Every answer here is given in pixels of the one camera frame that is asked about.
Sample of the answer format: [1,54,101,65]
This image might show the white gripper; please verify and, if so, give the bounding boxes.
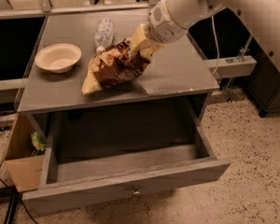
[130,0,186,60]

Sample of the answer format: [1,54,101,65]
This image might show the brown chip bag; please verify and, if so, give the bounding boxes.
[82,38,152,95]

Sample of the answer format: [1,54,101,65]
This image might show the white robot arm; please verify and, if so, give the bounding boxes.
[131,0,280,73]

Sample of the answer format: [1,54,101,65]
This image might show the grey cabinet counter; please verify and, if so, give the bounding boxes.
[16,8,218,114]

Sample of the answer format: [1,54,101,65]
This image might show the grey open top drawer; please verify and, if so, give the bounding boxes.
[23,100,230,213]

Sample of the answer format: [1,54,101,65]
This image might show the clear plastic water bottle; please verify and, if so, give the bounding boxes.
[94,19,114,53]

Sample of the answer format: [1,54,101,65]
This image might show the white paper bowl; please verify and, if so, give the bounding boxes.
[35,43,81,74]

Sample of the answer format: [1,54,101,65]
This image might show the green snack packet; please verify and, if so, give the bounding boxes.
[31,132,46,151]

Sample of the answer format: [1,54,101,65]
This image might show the cardboard box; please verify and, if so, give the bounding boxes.
[3,115,44,192]

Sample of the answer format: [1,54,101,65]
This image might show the white cable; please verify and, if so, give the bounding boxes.
[210,15,221,77]

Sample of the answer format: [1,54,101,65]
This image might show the metal railing frame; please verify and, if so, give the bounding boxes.
[0,0,178,21]

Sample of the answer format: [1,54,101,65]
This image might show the black floor cable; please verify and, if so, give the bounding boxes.
[0,166,38,224]

